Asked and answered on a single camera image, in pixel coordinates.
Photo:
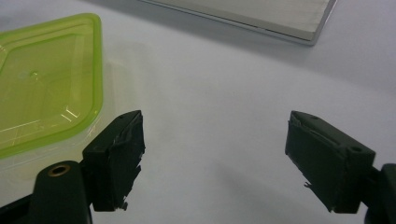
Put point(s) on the green plastic container lid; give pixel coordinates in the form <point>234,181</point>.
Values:
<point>46,84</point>

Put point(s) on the grey flat board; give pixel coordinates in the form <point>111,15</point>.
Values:
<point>249,15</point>

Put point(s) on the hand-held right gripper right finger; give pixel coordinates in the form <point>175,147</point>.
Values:
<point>330,165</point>

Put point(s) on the clear plastic container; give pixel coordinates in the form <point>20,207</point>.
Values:
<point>71,146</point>

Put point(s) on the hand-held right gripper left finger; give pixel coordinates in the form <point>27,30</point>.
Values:
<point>110,168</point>

